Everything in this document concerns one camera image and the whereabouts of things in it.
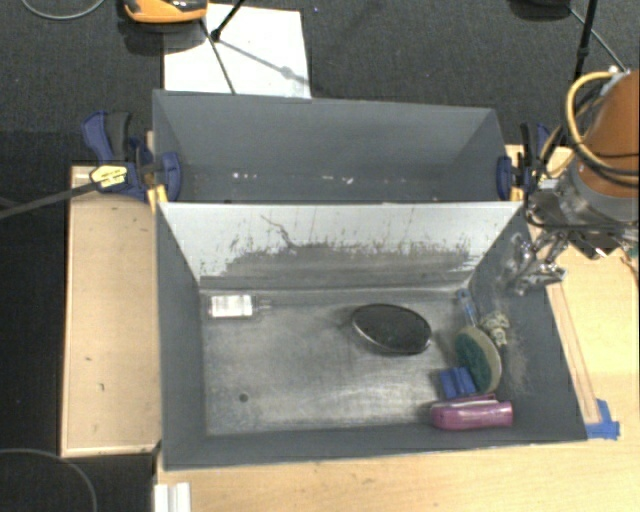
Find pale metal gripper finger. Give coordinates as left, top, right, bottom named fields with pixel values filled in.
left=506, top=233, right=540, bottom=287
left=514, top=263, right=569, bottom=297

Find blue-handled small tool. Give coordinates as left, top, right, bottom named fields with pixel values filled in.
left=456, top=288, right=482, bottom=331

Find black round disc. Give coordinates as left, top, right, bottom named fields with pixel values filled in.
left=349, top=302, right=433, bottom=357

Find grey metal bin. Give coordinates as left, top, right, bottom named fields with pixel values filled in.
left=151, top=88, right=589, bottom=471

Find purple stapler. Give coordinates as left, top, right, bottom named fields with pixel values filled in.
left=429, top=392, right=515, bottom=432

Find clear glass bottle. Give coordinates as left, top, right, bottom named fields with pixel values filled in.
left=206, top=294, right=274, bottom=320

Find green round scrub pad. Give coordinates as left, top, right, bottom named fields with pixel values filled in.
left=453, top=324, right=503, bottom=395

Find blue ribbed block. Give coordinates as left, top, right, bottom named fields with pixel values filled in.
left=438, top=366, right=477, bottom=401

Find beige small toy figure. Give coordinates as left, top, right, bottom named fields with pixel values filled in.
left=479, top=309, right=512, bottom=348

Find pale wood flat board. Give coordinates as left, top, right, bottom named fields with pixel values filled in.
left=59, top=164, right=164, bottom=459

